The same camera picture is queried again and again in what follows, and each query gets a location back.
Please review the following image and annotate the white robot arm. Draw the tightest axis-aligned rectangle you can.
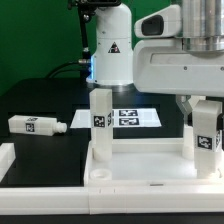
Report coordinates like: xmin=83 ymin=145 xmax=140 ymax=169
xmin=87 ymin=0 xmax=224 ymax=138

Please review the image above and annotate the black camera pole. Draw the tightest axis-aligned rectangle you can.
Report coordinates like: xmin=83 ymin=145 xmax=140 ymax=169
xmin=67 ymin=0 xmax=123 ymax=79

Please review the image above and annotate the white marker sheet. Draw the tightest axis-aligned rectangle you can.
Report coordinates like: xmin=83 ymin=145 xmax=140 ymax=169
xmin=71 ymin=108 xmax=161 ymax=128

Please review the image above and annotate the white obstacle wall bar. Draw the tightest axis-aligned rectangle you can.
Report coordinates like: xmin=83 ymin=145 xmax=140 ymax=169
xmin=0 ymin=185 xmax=224 ymax=215

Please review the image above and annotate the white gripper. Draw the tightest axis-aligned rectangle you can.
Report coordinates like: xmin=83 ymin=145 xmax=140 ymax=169
xmin=133 ymin=3 xmax=224 ymax=125

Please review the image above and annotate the white desk top tray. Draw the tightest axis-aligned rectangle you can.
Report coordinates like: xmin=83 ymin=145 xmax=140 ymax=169
xmin=84 ymin=138 xmax=224 ymax=187

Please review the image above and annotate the white left wall block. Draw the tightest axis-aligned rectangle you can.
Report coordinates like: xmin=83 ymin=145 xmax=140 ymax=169
xmin=0 ymin=143 xmax=16 ymax=182

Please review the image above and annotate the black cable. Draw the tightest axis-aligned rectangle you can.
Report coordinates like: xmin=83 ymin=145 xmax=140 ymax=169
xmin=45 ymin=59 xmax=88 ymax=79

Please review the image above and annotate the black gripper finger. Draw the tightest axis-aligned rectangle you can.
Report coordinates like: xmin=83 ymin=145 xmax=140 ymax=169
xmin=216 ymin=113 xmax=224 ymax=140

